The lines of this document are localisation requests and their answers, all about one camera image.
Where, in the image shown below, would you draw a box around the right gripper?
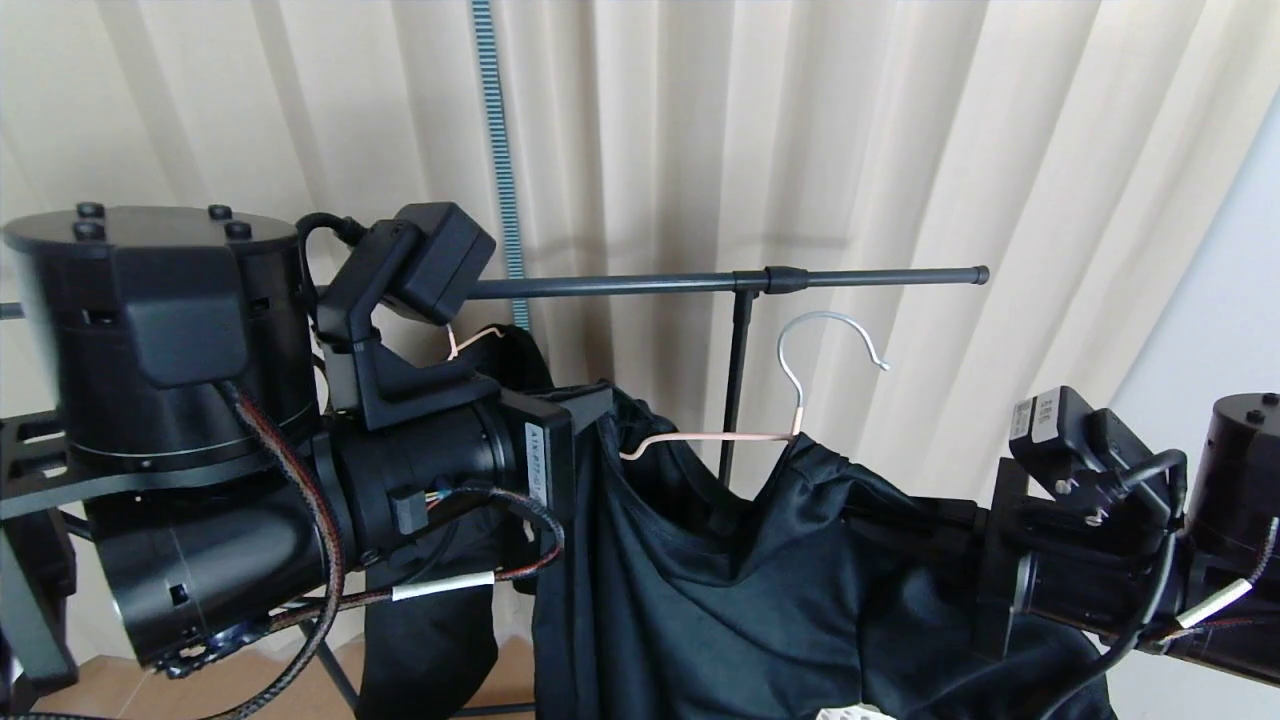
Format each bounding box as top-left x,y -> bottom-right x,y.
970,457 -> 1191,663

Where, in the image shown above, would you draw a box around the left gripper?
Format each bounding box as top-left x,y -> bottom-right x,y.
85,385 -> 617,669

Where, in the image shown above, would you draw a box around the pink clothes hanger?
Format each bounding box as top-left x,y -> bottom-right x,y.
444,322 -> 504,363
618,311 -> 891,463

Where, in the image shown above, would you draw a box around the black shorts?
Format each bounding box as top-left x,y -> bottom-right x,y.
355,323 -> 563,720

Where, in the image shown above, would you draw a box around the black garment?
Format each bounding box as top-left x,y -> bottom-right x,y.
530,385 -> 1119,720

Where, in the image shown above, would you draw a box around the black clothes rack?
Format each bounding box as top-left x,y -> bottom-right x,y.
0,265 -> 991,720

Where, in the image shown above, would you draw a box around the beige curtain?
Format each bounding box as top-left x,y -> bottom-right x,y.
0,0 -> 1280,661

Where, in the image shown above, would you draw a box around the black cable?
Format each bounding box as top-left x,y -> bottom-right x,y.
294,211 -> 369,301
1040,450 -> 1193,720

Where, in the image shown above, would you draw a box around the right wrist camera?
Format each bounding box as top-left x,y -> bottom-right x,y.
1007,385 -> 1191,531

